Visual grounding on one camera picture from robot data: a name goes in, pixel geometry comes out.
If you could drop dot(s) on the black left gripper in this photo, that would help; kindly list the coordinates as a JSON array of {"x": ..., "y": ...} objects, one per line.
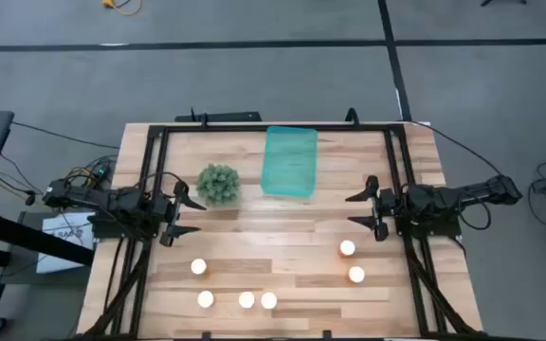
[{"x": 165, "y": 210}]

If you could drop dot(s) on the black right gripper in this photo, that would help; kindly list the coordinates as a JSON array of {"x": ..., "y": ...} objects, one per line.
[{"x": 386, "y": 206}]

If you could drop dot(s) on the orange pill bottle white cap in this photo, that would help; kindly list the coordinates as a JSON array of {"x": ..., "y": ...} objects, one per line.
[
  {"x": 246, "y": 299},
  {"x": 198, "y": 266},
  {"x": 356, "y": 274},
  {"x": 268, "y": 300},
  {"x": 205, "y": 299},
  {"x": 347, "y": 247}
]

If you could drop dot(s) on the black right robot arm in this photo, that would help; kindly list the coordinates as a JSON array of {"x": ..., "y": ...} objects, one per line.
[{"x": 443, "y": 199}]

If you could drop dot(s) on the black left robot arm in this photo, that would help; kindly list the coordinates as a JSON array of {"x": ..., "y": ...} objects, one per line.
[{"x": 88, "y": 194}]

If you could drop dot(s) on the teal translucent plastic basket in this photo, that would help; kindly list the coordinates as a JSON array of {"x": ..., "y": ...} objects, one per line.
[{"x": 289, "y": 161}]

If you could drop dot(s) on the green artificial plant in pot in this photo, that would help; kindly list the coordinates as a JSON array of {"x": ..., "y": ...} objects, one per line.
[{"x": 217, "y": 184}]

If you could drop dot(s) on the black flat bar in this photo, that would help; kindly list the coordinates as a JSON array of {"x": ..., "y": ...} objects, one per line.
[{"x": 228, "y": 116}]

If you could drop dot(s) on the white printed paper sheet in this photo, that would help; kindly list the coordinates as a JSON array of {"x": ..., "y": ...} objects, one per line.
[{"x": 64, "y": 241}]

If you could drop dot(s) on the black curved bracket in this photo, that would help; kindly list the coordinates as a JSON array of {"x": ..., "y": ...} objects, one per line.
[
  {"x": 351, "y": 116},
  {"x": 203, "y": 117}
]

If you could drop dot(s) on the small black frame bracket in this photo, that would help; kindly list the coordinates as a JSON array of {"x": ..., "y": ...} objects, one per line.
[{"x": 205, "y": 335}]

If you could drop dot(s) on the black aluminium table frame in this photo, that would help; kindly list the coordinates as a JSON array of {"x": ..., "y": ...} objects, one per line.
[{"x": 278, "y": 128}]

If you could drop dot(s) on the black table-level camera box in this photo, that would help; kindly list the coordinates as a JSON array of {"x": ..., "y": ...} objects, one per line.
[{"x": 326, "y": 334}]

